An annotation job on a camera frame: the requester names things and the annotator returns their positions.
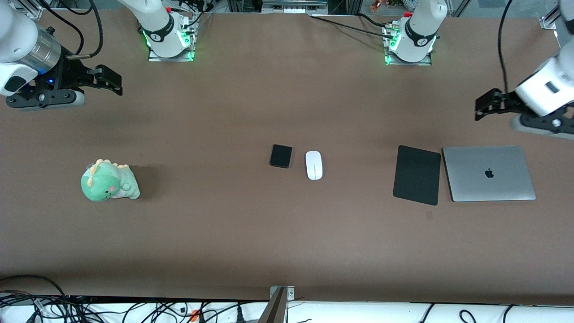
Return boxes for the white computer mouse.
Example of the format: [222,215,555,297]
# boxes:
[305,151,323,181]

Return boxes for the black mouse pad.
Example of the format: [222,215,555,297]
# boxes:
[393,145,441,206]

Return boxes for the silver laptop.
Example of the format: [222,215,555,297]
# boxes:
[442,145,537,202]

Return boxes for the green plush dinosaur toy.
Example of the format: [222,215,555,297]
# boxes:
[81,159,141,202]

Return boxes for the grey metal box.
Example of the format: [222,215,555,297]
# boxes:
[261,0,328,14]

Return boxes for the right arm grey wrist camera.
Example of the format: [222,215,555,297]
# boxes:
[5,87,86,109]

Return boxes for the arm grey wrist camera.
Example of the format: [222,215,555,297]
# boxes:
[510,112,574,140]
[5,87,86,109]

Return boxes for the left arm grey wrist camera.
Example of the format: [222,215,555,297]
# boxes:
[510,112,574,140]

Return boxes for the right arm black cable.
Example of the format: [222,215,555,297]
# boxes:
[38,0,104,60]

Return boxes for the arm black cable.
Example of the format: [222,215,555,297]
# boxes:
[498,0,516,95]
[38,0,104,60]

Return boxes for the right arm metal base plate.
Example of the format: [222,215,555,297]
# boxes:
[148,13,198,62]

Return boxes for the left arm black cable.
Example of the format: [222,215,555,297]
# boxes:
[498,0,516,95]

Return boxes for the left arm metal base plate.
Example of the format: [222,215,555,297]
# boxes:
[383,22,433,66]

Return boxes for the metal table edge bracket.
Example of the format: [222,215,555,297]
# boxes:
[259,285,295,323]

